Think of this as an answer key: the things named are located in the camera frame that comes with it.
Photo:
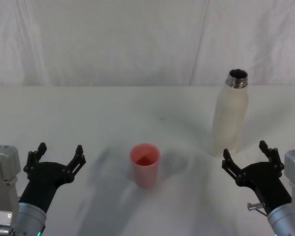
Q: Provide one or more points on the cream vacuum bottle steel neck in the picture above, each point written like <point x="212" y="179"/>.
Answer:
<point x="229" y="118"/>

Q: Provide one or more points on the pink plastic cup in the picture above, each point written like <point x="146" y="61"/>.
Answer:
<point x="145" y="174"/>

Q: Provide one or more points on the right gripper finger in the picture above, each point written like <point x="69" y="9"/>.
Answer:
<point x="232" y="168"/>
<point x="273" y="156"/>

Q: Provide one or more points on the white curtain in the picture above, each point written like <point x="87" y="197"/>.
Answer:
<point x="113" y="41"/>

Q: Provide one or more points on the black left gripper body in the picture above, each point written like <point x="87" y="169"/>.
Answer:
<point x="45" y="177"/>

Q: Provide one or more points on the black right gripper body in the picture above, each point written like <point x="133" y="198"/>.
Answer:
<point x="268" y="182"/>

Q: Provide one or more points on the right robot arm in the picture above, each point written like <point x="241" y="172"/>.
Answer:
<point x="293" y="191"/>

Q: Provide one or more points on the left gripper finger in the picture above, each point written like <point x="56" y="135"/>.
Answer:
<point x="75" y="162"/>
<point x="32" y="162"/>

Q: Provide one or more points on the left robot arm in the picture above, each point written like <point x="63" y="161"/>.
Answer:
<point x="2" y="182"/>

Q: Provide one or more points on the white table cloth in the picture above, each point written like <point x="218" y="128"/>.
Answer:
<point x="113" y="115"/>

